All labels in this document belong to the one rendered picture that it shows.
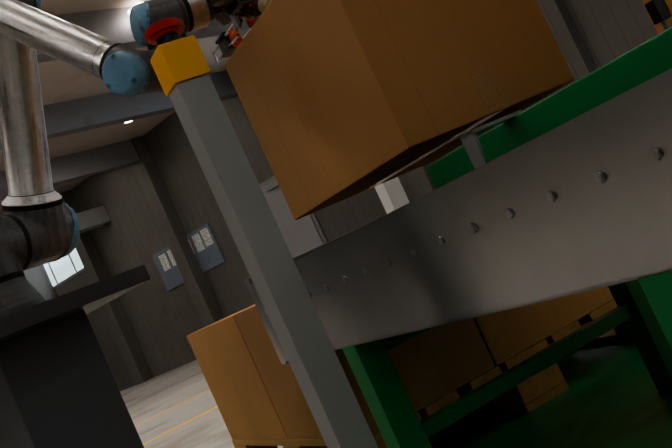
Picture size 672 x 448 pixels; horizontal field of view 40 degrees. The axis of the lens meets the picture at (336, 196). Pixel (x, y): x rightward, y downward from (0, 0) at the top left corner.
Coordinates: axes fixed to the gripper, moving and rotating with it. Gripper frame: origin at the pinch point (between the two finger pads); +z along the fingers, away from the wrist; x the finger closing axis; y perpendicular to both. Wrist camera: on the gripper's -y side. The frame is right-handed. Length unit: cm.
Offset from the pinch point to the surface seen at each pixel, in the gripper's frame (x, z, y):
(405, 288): -74, -34, 61
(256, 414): -98, -19, -96
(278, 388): -91, -19, -65
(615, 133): -65, -34, 118
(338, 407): -86, -49, 52
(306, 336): -74, -49, 52
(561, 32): 66, 649, -625
